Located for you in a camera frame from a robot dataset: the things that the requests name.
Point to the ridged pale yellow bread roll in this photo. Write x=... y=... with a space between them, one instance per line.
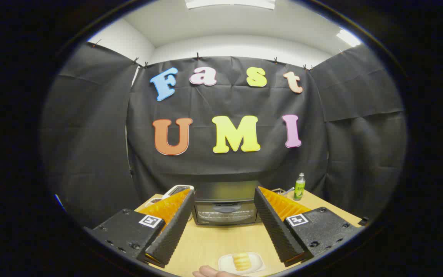
x=242 y=261

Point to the white plate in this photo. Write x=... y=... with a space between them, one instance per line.
x=225 y=263

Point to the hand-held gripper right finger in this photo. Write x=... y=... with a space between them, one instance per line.
x=275 y=231

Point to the long ceiling light panel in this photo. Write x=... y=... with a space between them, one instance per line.
x=229 y=4

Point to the black toaster oven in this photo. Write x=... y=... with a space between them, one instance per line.
x=225 y=211

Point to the white pop-up toaster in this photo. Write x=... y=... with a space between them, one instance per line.
x=177 y=188

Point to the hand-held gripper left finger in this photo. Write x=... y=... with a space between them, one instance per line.
x=175 y=231

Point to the small ceiling light panel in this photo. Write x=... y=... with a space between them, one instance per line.
x=348 y=37

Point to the green label glass bottle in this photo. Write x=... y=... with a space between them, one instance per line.
x=299 y=190

